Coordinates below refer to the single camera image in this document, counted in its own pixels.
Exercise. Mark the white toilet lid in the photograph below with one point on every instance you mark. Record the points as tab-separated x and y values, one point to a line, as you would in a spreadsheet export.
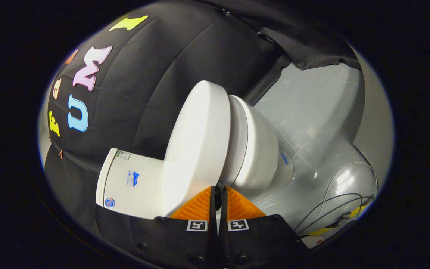
196	142

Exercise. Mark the yellow object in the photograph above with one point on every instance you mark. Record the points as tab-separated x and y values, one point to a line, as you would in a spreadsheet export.
357	213

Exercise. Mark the black backdrop cloth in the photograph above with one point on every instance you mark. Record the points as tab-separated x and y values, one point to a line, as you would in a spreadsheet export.
155	74

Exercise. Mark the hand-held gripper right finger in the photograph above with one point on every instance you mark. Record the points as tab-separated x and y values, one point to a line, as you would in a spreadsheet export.
224	231

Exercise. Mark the white ceramic toilet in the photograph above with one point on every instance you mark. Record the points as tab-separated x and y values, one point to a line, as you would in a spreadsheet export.
256	149

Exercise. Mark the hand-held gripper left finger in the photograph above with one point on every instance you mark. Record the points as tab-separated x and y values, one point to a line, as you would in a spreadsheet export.
212	231

